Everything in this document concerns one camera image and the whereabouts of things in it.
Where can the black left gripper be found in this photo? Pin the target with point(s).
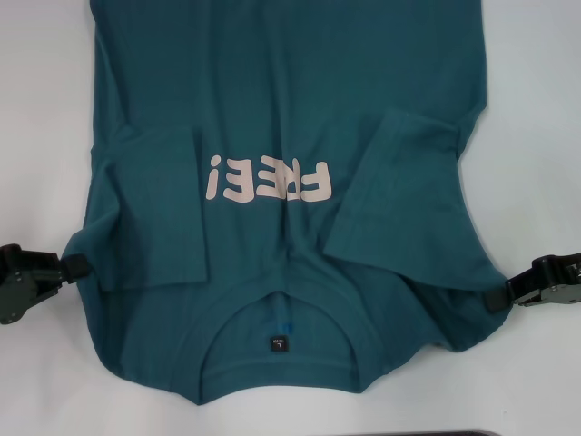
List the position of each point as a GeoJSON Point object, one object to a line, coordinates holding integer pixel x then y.
{"type": "Point", "coordinates": [22, 284]}

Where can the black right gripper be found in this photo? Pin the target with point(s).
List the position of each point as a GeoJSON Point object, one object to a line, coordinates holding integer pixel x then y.
{"type": "Point", "coordinates": [551, 281]}

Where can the teal T-shirt with pink print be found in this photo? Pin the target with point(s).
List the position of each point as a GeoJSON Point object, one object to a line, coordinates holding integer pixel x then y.
{"type": "Point", "coordinates": [272, 91]}

